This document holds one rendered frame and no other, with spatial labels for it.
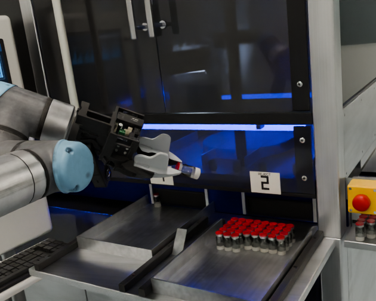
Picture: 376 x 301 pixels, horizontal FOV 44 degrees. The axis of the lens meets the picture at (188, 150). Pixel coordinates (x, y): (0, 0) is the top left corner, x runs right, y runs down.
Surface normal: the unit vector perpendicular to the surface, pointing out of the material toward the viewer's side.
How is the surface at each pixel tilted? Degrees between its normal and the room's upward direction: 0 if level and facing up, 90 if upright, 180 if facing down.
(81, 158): 90
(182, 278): 0
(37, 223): 90
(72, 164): 90
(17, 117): 77
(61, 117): 64
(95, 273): 0
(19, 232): 90
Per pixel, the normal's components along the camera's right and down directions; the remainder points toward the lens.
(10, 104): 0.28, -0.25
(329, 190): -0.51, 0.27
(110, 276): -0.11, -0.96
